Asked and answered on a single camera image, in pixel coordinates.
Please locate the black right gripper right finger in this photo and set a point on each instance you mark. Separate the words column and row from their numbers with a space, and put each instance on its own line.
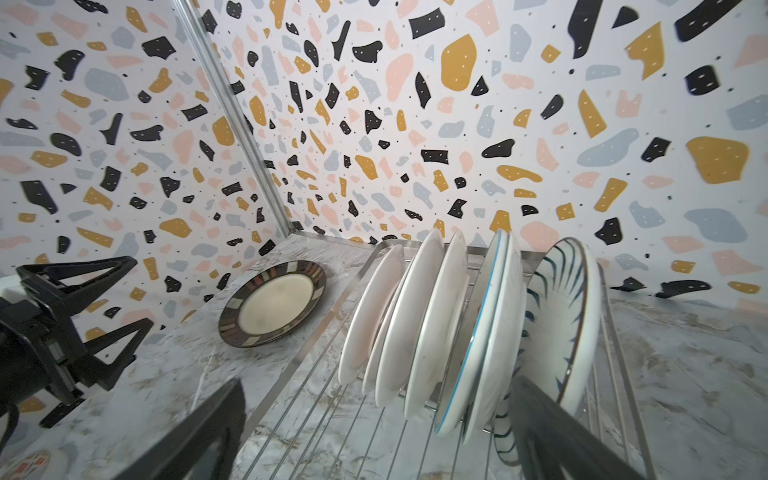
column 551, row 444

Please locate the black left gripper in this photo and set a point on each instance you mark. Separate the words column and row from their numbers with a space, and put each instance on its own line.
column 30, row 360

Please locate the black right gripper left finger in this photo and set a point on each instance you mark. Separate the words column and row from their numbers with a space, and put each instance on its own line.
column 202, row 446

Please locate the white watermelon pattern plate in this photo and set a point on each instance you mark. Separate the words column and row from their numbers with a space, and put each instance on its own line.
column 486, row 346

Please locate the blue leaf pattern plate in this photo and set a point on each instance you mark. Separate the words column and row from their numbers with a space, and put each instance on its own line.
column 557, row 343

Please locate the dark striped rim plate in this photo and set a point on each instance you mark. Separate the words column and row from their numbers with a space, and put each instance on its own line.
column 272, row 304

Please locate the colourful playing card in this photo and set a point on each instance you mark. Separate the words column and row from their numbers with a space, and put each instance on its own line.
column 34, row 466

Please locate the orange sunburst plate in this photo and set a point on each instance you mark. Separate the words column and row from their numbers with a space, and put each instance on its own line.
column 407, row 318
column 361, row 334
column 369, row 380

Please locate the orange sunburst plate front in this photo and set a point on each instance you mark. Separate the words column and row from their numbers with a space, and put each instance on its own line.
column 361, row 334

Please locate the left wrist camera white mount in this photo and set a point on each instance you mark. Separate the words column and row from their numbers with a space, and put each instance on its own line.
column 11, row 289

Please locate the steel wire dish rack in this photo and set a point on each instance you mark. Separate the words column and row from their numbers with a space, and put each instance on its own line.
column 310, row 426

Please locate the aluminium corner post left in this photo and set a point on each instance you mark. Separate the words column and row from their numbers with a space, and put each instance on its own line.
column 190, row 19

